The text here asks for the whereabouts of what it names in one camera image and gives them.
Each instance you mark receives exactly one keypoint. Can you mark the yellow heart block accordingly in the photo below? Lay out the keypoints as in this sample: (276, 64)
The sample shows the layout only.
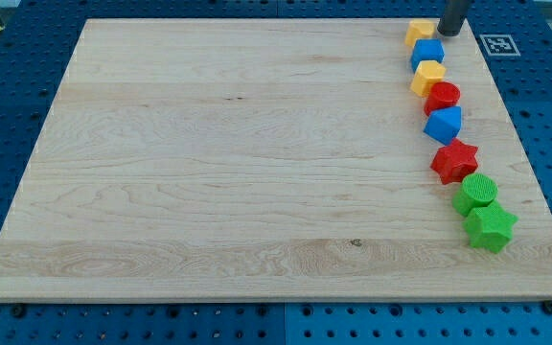
(419, 28)

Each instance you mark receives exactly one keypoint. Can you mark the blue cube block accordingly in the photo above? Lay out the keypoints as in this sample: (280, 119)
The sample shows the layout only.
(426, 49)

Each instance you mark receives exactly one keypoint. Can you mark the light wooden board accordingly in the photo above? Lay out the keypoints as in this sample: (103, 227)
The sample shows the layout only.
(257, 160)

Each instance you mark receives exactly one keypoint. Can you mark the blue pentagon block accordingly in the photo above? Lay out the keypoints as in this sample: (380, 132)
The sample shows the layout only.
(443, 125)

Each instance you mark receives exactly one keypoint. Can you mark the red star block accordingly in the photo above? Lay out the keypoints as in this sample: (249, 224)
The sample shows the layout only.
(455, 161)

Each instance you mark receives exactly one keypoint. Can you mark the yellow hexagon block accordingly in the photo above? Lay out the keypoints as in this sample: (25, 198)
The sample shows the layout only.
(427, 73)

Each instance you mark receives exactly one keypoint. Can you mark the red cylinder block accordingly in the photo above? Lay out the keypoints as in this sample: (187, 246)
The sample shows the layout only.
(442, 94)

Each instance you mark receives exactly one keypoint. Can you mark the green cylinder block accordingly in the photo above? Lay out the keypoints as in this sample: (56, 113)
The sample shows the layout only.
(476, 190)

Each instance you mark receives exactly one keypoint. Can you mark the green star block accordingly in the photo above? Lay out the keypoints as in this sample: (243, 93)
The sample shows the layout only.
(490, 227)

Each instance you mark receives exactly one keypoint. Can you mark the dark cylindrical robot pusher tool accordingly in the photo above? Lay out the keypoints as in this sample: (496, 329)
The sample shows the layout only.
(453, 17)

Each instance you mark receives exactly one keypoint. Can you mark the white fiducial marker tag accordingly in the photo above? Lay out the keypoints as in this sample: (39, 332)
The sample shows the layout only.
(499, 45)

